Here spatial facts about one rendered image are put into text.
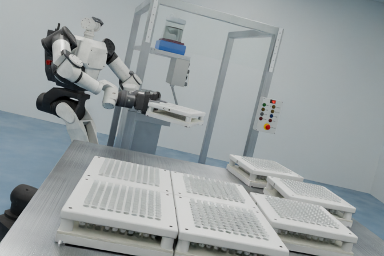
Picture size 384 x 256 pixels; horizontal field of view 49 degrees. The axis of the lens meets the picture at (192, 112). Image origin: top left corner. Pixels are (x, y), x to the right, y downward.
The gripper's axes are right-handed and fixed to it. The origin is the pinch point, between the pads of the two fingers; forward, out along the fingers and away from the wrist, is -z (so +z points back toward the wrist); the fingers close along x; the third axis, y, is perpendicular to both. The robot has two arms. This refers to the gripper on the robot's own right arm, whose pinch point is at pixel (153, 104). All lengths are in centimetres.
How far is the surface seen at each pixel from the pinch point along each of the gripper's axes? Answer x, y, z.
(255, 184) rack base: 18, 66, -37
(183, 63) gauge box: -26, -87, -29
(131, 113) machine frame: 17, -80, 2
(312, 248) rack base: 19, 125, -30
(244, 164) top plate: 13, 58, -34
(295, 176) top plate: 13, 65, -54
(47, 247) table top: 20, 137, 36
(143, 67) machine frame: -18, -80, 1
